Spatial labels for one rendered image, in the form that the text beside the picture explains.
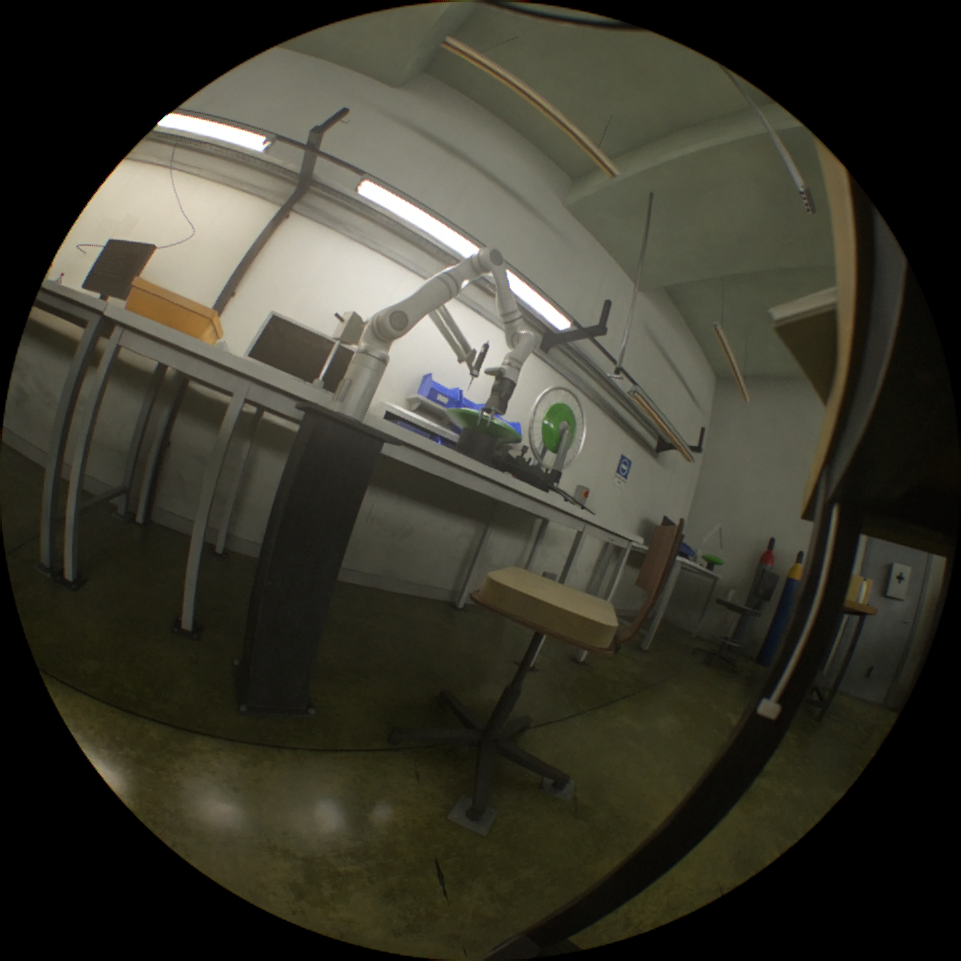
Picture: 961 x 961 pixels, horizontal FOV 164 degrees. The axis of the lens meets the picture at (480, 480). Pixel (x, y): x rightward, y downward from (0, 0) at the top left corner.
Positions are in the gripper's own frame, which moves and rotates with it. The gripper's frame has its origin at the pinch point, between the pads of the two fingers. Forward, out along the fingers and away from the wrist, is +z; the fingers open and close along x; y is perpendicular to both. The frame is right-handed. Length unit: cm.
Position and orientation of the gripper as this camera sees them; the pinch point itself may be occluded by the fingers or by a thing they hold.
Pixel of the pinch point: (482, 426)
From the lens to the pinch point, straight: 109.6
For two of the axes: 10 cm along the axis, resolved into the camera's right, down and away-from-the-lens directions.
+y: 6.9, 3.0, 6.6
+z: -3.5, 9.4, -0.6
